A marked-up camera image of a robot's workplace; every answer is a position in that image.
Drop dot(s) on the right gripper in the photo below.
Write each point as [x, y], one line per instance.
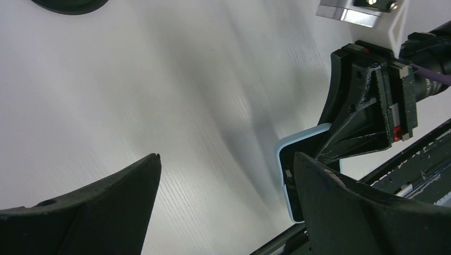
[371, 103]

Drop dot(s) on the phone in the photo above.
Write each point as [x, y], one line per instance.
[285, 149]

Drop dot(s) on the black pole stand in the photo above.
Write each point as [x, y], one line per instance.
[71, 7]

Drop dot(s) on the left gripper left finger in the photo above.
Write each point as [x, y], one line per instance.
[109, 216]

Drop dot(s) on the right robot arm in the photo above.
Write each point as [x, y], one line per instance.
[428, 53]

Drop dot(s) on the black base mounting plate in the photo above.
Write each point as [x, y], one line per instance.
[420, 172]

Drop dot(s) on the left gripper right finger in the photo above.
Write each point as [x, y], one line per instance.
[345, 216]

